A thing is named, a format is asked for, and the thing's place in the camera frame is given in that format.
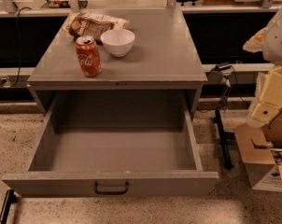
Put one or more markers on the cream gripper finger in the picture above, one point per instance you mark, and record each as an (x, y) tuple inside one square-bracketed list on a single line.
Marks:
[(267, 104), (255, 43)]

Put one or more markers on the red coke can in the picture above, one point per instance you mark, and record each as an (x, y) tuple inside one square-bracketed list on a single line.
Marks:
[(88, 56)]

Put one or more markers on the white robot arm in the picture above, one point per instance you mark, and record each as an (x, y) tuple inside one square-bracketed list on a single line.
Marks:
[(268, 40)]

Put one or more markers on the open grey top drawer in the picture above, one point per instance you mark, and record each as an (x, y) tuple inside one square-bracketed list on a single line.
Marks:
[(144, 138)]

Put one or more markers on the black power adapter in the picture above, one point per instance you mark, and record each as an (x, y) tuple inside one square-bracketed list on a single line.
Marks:
[(223, 66)]

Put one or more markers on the cardboard box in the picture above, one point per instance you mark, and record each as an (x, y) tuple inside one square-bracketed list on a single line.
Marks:
[(261, 153)]

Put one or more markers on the black stand leg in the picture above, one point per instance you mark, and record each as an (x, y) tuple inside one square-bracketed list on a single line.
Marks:
[(225, 151)]

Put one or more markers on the grey cabinet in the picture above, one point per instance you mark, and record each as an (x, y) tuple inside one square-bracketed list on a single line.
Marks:
[(156, 53)]

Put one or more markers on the white ceramic bowl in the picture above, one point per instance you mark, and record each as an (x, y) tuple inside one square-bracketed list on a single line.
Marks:
[(118, 42)]

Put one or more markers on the brown chip bag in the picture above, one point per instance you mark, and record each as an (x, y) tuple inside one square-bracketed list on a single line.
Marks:
[(80, 24)]

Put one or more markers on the black floor bar left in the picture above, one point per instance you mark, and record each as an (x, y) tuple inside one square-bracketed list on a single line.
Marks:
[(10, 199)]

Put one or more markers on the black drawer handle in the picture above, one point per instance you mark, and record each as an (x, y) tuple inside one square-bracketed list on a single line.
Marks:
[(104, 190)]

